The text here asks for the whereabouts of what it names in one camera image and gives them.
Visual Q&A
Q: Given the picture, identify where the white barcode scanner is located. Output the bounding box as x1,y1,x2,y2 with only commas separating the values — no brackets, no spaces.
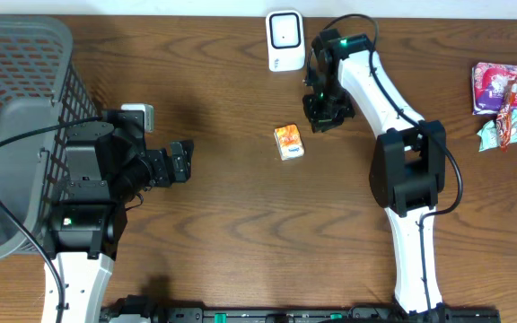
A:
265,10,306,72

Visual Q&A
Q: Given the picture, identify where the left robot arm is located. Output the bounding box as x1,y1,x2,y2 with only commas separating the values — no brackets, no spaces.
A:
42,110,194,322

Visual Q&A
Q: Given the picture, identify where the teal snack wrapper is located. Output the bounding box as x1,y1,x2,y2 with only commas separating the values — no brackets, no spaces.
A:
477,110,517,152

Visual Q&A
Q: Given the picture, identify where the purple red tissue pack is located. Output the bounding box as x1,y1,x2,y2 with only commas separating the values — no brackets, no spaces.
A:
471,62,517,115

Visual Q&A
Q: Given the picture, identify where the brown snack bar wrapper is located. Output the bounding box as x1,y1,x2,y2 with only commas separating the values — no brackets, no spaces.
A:
495,77,517,152

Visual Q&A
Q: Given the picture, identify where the orange tissue packet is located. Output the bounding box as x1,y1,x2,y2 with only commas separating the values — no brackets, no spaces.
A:
274,124,304,161

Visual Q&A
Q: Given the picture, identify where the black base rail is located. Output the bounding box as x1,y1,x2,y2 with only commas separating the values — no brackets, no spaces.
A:
99,306,501,323

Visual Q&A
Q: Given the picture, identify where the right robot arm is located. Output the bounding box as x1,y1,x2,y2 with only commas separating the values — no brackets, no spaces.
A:
302,29,445,316

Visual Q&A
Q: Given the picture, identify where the grey plastic mesh basket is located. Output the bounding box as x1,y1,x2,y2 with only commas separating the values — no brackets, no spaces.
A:
0,15,97,259

